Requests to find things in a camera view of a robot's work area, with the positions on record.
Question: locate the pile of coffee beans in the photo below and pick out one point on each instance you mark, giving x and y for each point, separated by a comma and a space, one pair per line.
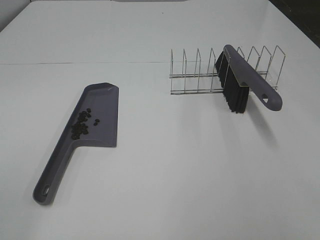
80, 127

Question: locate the purple hand brush black bristles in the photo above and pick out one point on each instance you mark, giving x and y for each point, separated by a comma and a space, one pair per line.
237, 78

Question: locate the single stray coffee bean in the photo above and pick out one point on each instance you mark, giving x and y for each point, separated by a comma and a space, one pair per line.
96, 122

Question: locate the purple plastic dustpan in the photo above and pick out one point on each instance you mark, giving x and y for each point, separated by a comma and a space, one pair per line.
93, 123

